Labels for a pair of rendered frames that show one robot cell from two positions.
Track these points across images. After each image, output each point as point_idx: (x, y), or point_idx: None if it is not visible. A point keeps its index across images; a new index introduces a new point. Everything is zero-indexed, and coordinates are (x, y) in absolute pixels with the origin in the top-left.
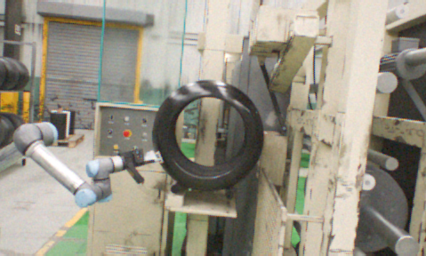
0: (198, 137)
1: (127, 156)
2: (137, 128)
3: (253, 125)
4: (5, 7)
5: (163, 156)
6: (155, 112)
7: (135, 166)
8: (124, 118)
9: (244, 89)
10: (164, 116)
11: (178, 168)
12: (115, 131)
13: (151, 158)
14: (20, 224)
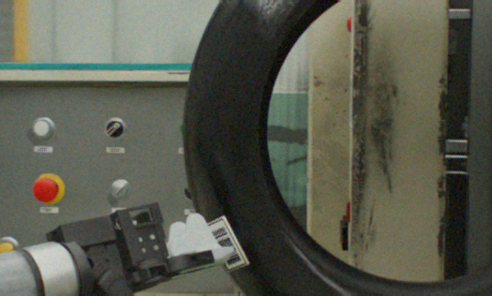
0: (365, 164)
1: (94, 243)
2: (87, 164)
3: None
4: None
5: (246, 238)
6: (156, 91)
7: (133, 286)
8: (30, 128)
9: None
10: (237, 51)
11: (320, 286)
12: None
13: (198, 247)
14: None
